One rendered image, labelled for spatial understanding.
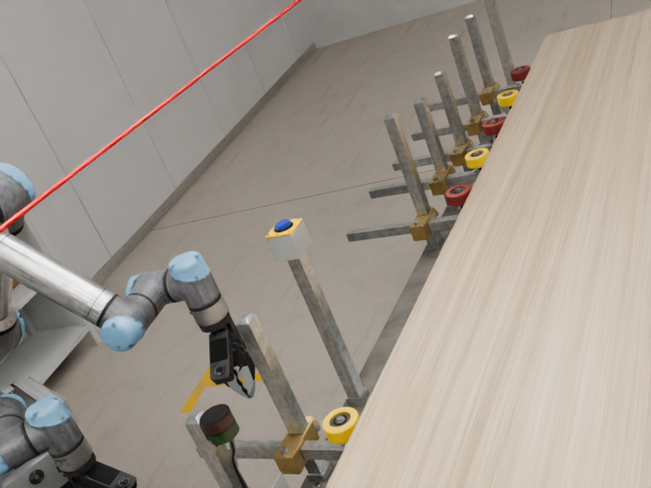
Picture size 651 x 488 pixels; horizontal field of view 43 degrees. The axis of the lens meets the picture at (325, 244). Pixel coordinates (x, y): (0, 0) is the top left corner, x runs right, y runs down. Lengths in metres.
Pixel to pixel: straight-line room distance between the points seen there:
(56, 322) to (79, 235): 0.80
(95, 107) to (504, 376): 4.58
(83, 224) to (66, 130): 0.62
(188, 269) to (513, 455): 0.73
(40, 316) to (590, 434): 3.84
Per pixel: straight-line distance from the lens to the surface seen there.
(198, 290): 1.72
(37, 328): 5.04
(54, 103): 5.63
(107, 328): 1.68
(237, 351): 1.80
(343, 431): 1.73
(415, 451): 1.62
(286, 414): 1.85
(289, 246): 1.87
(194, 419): 1.59
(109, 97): 6.08
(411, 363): 1.84
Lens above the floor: 1.94
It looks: 24 degrees down
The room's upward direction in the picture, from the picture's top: 23 degrees counter-clockwise
